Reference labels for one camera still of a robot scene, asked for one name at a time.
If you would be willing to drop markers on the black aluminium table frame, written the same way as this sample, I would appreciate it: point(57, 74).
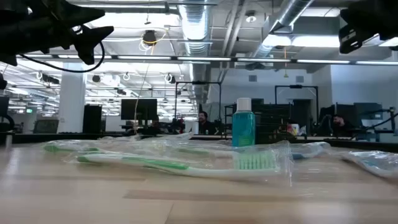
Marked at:
point(93, 137)

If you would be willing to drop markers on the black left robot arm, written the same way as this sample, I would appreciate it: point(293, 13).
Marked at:
point(46, 3)

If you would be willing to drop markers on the silver round duct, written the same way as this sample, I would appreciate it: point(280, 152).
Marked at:
point(194, 25)

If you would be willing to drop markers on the black office monitor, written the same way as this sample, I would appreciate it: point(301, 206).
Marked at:
point(139, 109)

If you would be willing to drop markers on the green exit sign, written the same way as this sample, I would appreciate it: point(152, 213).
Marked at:
point(29, 110)

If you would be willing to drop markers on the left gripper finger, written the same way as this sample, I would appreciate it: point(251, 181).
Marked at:
point(90, 35)
point(81, 15)

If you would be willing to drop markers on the blue white toothbrush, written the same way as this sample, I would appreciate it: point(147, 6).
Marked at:
point(300, 154)
point(373, 163)

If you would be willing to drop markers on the dark background monitors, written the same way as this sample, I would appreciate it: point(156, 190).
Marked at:
point(367, 110)

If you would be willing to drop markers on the black cabinet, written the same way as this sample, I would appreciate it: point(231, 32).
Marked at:
point(92, 118)

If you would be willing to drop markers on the teal mouthwash bottle white cap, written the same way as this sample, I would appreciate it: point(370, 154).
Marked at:
point(243, 127)

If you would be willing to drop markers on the silver slanted duct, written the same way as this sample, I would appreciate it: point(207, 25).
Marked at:
point(295, 9)

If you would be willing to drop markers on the black rig frame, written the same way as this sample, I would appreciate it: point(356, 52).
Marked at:
point(199, 82)
point(295, 86)

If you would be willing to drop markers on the white column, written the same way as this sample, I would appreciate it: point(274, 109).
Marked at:
point(71, 99)

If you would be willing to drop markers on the round ceiling sensor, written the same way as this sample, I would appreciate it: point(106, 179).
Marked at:
point(251, 18)

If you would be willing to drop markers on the black hanging ceiling camera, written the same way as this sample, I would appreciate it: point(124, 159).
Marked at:
point(149, 37)

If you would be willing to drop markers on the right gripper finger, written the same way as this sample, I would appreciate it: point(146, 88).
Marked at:
point(354, 39)
point(356, 15)

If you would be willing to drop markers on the black background robot arm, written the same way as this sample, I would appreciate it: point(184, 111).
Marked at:
point(392, 119)

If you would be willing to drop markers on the white cup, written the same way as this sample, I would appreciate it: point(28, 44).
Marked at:
point(195, 128)

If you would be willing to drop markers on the long ceiling light strip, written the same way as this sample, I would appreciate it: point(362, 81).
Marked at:
point(202, 58)

